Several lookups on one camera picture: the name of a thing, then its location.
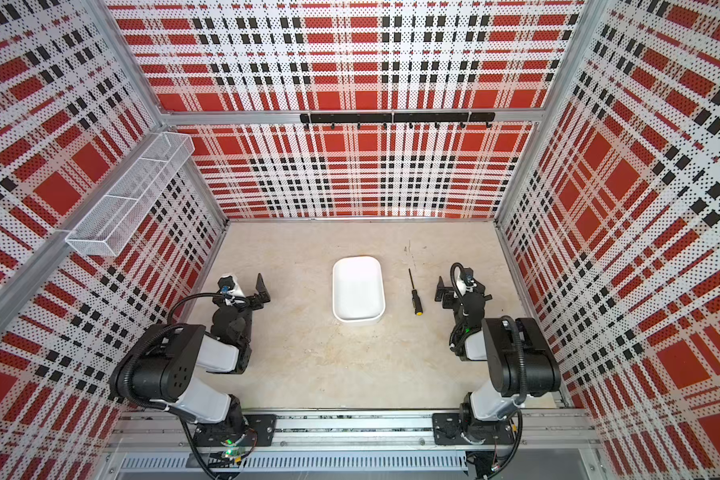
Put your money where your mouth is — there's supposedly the black yellow-tipped screwdriver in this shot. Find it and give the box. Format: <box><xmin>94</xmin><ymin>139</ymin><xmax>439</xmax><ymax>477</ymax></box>
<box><xmin>408</xmin><ymin>269</ymin><xmax>423</xmax><ymax>316</ymax></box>

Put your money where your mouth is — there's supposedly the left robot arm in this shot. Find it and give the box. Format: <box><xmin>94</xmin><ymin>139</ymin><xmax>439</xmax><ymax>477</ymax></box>
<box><xmin>109</xmin><ymin>275</ymin><xmax>277</xmax><ymax>450</ymax></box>

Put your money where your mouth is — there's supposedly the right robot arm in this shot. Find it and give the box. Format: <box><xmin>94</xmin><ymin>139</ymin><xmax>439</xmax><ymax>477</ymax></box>
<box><xmin>432</xmin><ymin>269</ymin><xmax>561</xmax><ymax>446</ymax></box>

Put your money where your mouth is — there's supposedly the white rectangular bin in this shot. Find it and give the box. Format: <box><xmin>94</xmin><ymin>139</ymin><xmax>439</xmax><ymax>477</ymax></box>
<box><xmin>332</xmin><ymin>256</ymin><xmax>386</xmax><ymax>326</ymax></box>

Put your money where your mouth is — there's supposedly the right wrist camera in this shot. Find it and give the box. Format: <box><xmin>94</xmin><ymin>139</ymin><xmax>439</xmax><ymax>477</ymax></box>
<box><xmin>459</xmin><ymin>267</ymin><xmax>476</xmax><ymax>289</ymax></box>

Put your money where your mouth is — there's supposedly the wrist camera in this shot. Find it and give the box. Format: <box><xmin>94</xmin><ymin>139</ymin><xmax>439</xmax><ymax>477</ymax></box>
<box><xmin>217</xmin><ymin>274</ymin><xmax>245</xmax><ymax>299</ymax></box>
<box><xmin>459</xmin><ymin>267</ymin><xmax>476</xmax><ymax>289</ymax></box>

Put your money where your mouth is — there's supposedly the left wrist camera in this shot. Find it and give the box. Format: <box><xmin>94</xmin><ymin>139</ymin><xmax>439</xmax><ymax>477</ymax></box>
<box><xmin>217</xmin><ymin>274</ymin><xmax>245</xmax><ymax>299</ymax></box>

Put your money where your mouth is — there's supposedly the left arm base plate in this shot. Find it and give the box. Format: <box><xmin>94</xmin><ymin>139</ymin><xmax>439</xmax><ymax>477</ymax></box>
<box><xmin>192</xmin><ymin>414</ymin><xmax>277</xmax><ymax>448</ymax></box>

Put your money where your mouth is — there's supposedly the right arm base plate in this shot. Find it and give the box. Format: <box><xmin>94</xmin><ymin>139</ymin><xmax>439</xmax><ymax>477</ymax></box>
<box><xmin>432</xmin><ymin>412</ymin><xmax>515</xmax><ymax>446</ymax></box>

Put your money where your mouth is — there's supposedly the aluminium front rail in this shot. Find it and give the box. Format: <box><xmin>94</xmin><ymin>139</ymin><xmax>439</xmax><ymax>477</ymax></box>
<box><xmin>105</xmin><ymin>408</ymin><xmax>600</xmax><ymax>453</ymax></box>

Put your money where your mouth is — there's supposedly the white wire mesh shelf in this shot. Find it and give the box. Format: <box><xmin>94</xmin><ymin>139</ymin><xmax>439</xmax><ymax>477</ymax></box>
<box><xmin>66</xmin><ymin>132</ymin><xmax>194</xmax><ymax>257</ymax></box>

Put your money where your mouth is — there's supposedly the black wall hook rail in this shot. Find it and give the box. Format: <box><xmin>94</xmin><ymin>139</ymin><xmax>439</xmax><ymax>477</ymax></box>
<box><xmin>299</xmin><ymin>111</ymin><xmax>496</xmax><ymax>128</ymax></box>

